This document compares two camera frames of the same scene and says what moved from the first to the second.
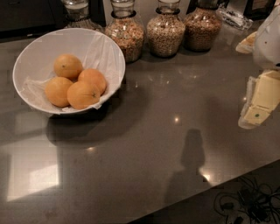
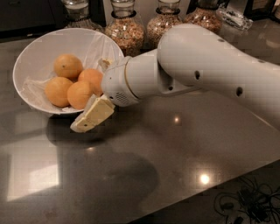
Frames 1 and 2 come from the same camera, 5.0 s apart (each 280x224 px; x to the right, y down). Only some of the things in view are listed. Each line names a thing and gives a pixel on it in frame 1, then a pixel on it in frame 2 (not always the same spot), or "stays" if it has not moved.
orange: x=56 y=91 stays
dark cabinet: x=26 y=18 stays
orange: x=81 y=94 stays
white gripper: x=269 y=44 → x=115 y=82
